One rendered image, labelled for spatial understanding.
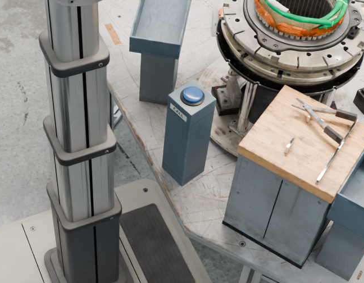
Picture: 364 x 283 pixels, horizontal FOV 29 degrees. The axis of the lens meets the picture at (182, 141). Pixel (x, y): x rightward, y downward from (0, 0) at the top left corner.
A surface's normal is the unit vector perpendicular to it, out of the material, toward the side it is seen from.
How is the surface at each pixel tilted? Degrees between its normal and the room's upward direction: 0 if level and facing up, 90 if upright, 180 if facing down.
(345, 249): 90
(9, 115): 0
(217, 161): 0
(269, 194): 90
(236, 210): 90
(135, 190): 0
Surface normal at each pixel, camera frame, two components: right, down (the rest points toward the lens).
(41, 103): 0.07, -0.61
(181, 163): -0.74, 0.50
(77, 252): 0.42, 0.74
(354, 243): -0.54, 0.64
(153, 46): -0.15, 0.77
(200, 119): 0.67, 0.62
